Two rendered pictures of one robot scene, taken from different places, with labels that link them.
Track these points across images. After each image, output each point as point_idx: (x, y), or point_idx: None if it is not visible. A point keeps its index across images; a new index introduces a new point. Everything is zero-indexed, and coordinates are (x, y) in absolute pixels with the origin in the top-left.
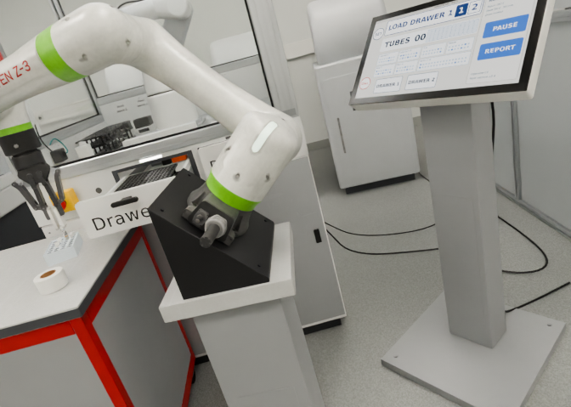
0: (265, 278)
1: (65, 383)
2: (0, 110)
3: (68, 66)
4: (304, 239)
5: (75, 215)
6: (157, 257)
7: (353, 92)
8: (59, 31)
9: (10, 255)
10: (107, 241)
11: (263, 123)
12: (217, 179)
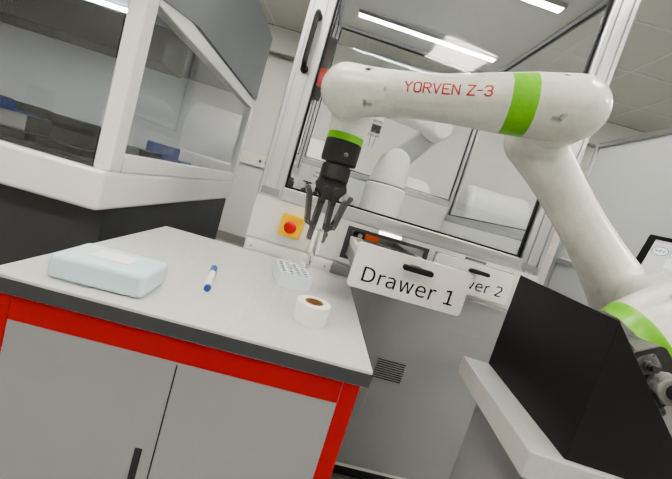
0: None
1: (269, 458)
2: (397, 115)
3: (532, 116)
4: (469, 391)
5: (286, 243)
6: None
7: None
8: (557, 80)
9: (212, 245)
10: (335, 292)
11: None
12: (657, 326)
